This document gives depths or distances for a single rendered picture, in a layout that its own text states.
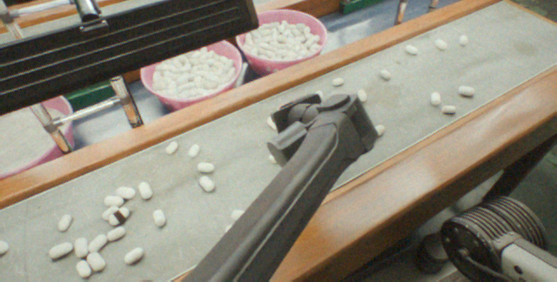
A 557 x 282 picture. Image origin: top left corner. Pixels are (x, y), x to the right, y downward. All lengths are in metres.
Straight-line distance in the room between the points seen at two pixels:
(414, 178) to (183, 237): 0.46
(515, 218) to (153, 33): 0.67
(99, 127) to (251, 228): 0.74
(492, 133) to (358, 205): 0.37
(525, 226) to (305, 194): 0.47
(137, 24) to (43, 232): 0.45
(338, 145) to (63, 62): 0.37
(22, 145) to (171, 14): 0.57
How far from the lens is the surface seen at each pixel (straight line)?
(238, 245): 0.34
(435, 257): 0.94
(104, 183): 0.83
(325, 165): 0.42
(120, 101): 0.82
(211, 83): 0.96
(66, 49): 0.54
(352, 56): 1.02
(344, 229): 0.68
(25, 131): 1.03
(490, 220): 0.75
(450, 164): 0.82
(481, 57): 1.19
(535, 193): 1.95
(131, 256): 0.70
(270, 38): 1.11
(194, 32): 0.55
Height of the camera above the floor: 1.37
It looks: 48 degrees down
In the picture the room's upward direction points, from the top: straight up
